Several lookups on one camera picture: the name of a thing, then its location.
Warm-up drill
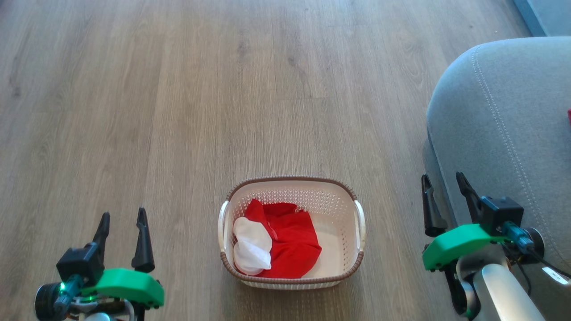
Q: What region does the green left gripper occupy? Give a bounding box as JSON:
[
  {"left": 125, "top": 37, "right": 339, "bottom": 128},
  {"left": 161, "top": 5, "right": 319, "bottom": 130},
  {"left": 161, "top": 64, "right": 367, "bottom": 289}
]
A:
[{"left": 80, "top": 207, "right": 165, "bottom": 309}]

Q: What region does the cable with teal plug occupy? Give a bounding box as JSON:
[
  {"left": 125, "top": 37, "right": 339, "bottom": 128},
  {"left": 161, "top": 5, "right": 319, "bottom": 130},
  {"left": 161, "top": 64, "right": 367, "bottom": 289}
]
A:
[
  {"left": 53, "top": 274, "right": 84, "bottom": 313},
  {"left": 501, "top": 221, "right": 571, "bottom": 280}
]

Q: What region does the left cable with teal plug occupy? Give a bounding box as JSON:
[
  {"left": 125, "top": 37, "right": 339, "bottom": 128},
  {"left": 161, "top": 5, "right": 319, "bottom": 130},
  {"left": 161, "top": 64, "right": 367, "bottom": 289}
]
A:
[{"left": 53, "top": 274, "right": 84, "bottom": 313}]

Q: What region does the white cable tag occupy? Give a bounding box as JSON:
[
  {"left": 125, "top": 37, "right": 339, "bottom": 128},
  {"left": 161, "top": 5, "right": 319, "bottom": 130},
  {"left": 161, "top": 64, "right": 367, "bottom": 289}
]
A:
[{"left": 542, "top": 266, "right": 570, "bottom": 285}]

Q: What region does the grey blue furniture panel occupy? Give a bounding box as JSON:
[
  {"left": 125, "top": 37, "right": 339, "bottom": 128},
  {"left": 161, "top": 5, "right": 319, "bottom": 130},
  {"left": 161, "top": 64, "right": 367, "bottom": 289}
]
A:
[{"left": 512, "top": 0, "right": 571, "bottom": 37}]

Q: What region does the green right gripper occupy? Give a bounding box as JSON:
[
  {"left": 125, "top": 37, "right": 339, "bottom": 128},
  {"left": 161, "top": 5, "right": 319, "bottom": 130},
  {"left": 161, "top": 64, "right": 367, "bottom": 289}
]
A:
[{"left": 421, "top": 171, "right": 505, "bottom": 272}]

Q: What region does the cream laundry basket brown rim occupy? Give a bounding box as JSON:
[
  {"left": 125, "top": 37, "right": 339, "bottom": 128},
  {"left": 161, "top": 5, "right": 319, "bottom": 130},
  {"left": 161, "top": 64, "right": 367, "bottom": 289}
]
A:
[{"left": 218, "top": 176, "right": 367, "bottom": 291}]

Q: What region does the red garment with white panel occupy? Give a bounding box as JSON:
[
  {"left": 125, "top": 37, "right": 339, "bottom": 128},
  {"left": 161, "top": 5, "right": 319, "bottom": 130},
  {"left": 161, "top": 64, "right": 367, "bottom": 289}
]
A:
[{"left": 232, "top": 198, "right": 323, "bottom": 280}]

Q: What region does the grey fabric sofa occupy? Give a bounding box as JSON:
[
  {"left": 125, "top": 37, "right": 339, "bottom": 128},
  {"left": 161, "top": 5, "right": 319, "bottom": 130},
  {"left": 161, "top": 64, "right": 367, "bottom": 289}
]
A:
[{"left": 421, "top": 37, "right": 571, "bottom": 321}]

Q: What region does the right cable with teal plug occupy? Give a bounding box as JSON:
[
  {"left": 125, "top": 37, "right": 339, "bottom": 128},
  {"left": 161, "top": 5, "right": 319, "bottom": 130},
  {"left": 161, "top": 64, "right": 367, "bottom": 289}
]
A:
[{"left": 501, "top": 221, "right": 571, "bottom": 280}]

